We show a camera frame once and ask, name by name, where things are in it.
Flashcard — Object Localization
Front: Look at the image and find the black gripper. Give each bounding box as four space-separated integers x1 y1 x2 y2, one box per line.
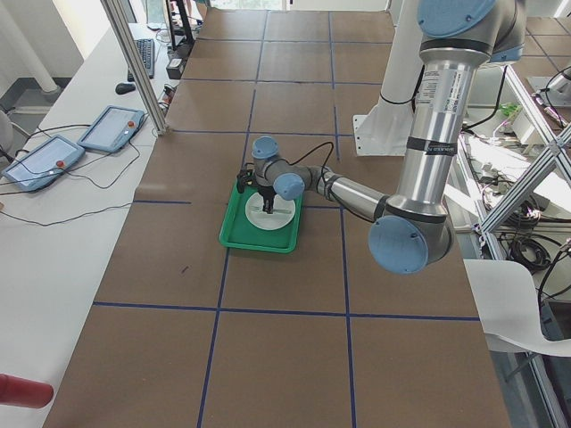
259 185 275 214

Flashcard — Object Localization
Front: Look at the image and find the brown paper table cover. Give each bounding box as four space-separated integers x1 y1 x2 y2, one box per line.
46 11 509 427

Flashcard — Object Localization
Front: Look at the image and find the green plastic tray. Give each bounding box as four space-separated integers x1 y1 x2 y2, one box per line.
219 187 302 253

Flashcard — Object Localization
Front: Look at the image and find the black computer mouse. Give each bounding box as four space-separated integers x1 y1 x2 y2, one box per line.
115 82 136 95

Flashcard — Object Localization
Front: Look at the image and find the aluminium side frame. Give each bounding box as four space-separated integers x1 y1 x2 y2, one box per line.
472 66 571 428

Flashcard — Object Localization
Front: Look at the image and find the far blue teach pendant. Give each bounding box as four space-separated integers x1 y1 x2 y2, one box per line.
78 105 145 153

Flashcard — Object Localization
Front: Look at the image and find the grey aluminium frame post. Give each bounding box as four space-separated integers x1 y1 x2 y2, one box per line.
101 0 168 136

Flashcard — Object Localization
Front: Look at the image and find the white paper sheet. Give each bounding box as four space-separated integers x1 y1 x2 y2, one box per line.
464 259 570 357

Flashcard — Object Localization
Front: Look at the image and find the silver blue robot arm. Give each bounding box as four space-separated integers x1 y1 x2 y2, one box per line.
252 1 526 274

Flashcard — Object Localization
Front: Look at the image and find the small black box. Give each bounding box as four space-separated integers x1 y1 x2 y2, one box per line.
166 58 186 80

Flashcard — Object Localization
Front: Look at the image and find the near blue teach pendant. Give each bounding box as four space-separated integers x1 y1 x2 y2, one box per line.
2 136 85 192

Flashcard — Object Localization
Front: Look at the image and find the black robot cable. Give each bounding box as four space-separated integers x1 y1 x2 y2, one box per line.
285 141 336 173

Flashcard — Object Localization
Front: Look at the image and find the red cylinder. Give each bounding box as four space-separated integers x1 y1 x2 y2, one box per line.
0 374 54 408

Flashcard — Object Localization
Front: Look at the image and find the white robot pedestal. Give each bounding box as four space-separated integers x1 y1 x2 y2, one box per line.
351 0 465 158

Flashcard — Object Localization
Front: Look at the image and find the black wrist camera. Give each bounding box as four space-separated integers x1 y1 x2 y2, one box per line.
236 167 256 193

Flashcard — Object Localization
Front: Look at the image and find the blue teach pendant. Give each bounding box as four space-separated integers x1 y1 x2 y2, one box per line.
78 105 145 153
2 136 85 192

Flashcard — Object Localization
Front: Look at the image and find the clear plastic fork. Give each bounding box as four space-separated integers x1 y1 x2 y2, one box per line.
245 206 294 215

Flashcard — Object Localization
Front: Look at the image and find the white round plate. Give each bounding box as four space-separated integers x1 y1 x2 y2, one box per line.
244 193 296 230

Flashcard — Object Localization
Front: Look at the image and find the black computer keyboard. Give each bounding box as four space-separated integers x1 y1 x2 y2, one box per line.
135 38 155 79

